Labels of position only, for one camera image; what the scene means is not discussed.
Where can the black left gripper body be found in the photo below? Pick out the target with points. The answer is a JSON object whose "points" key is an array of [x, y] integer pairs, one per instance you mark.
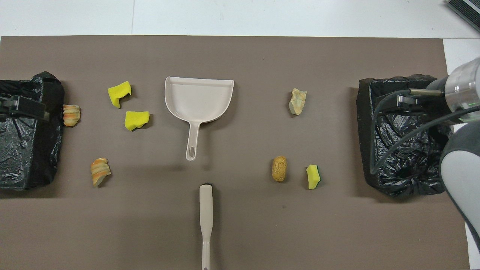
{"points": [[9, 105]]}

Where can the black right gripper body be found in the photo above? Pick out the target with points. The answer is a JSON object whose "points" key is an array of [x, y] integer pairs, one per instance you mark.
{"points": [[437, 105]]}

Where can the striped croissant bread piece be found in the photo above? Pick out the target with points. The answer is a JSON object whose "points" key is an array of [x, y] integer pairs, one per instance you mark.
{"points": [[71, 115], [99, 170]]}

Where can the notched yellow sponge piece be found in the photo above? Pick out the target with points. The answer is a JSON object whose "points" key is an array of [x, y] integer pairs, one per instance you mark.
{"points": [[118, 93]]}

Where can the large yellow green sponge piece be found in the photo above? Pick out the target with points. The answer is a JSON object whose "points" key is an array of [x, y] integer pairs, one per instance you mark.
{"points": [[135, 119]]}

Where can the beige plastic dustpan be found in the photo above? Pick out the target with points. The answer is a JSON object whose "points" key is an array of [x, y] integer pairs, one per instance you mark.
{"points": [[198, 97]]}

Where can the beige hand brush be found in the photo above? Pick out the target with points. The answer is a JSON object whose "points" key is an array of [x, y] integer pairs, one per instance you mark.
{"points": [[206, 210]]}

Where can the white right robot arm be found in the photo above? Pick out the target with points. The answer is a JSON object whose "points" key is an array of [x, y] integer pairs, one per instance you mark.
{"points": [[461, 168]]}

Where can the black bag lined bin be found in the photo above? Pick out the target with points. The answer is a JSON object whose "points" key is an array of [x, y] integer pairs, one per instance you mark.
{"points": [[397, 165], [30, 157]]}

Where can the black ribbed device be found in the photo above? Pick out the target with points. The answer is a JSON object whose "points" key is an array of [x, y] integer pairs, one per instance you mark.
{"points": [[468, 9]]}

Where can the pale torn bread chunk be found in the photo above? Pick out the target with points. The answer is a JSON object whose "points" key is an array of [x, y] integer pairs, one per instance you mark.
{"points": [[298, 102]]}

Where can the small yellow green sponge piece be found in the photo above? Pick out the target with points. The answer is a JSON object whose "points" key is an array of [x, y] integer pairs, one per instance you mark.
{"points": [[312, 178]]}

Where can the brown peanut shaped bread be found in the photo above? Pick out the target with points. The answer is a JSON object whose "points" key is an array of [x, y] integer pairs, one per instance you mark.
{"points": [[279, 168]]}

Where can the brown table mat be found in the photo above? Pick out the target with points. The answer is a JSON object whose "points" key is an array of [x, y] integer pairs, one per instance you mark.
{"points": [[240, 56]]}

